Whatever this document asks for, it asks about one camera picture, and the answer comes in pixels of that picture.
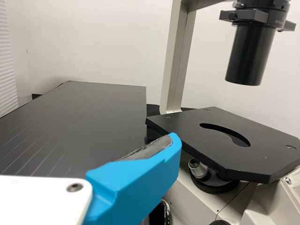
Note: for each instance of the black tray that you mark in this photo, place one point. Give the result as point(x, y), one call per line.
point(167, 212)

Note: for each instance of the black platform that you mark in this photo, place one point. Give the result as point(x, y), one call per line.
point(70, 122)

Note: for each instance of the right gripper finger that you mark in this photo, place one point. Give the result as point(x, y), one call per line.
point(136, 180)

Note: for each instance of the cream microscope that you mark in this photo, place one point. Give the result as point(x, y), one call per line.
point(234, 145)

